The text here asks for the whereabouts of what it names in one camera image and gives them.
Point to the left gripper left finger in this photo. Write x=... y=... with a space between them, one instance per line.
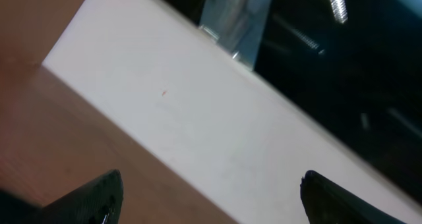
x=96 y=202

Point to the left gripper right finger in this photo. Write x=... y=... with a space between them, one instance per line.
x=325 y=202

